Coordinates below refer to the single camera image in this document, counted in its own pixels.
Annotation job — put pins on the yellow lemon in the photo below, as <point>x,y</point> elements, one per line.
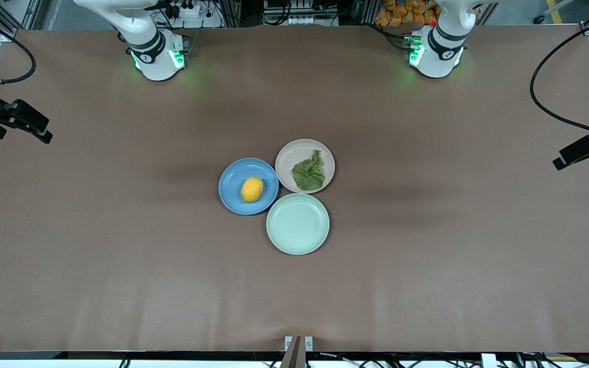
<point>252,189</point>

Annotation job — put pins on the green lettuce leaf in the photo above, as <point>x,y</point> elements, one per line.
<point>309,174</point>

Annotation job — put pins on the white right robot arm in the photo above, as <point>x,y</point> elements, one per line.
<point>154,56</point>

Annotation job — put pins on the brown table cover mat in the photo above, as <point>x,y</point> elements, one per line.
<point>120,255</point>

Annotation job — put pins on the white power strip with plugs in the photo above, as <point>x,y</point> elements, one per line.
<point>189,10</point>

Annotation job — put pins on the blue plate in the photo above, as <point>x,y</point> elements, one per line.
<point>233,189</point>

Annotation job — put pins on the orange packaged goods pile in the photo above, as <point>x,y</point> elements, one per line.
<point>402,13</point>

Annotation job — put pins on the beige plate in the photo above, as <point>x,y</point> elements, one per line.
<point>289,158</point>

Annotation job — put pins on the mint green plate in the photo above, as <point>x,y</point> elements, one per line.
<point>297,224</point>

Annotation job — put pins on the slim white power strip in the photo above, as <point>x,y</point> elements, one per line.
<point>312,20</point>

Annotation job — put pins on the metal table edge bracket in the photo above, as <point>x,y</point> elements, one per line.
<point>294,352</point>

